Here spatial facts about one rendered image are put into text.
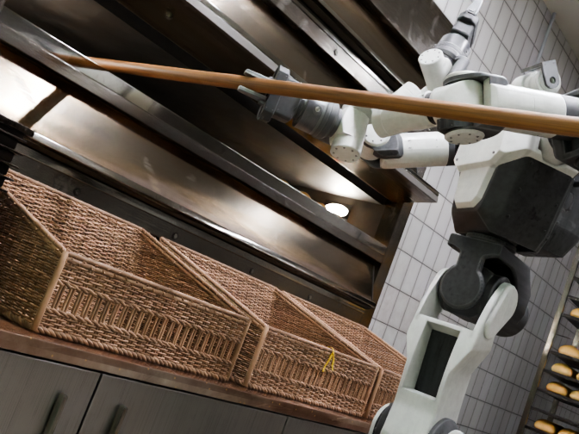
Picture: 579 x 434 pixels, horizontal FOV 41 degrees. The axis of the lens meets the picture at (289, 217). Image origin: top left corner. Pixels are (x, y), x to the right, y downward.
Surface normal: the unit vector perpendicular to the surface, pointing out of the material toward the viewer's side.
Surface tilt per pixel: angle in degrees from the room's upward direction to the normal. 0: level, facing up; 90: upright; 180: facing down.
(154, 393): 90
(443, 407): 90
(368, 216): 90
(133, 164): 70
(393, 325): 90
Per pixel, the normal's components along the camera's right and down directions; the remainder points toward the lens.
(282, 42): 0.82, -0.13
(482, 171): -0.89, -0.37
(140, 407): 0.74, 0.19
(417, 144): 0.04, -0.26
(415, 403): -0.60, -0.25
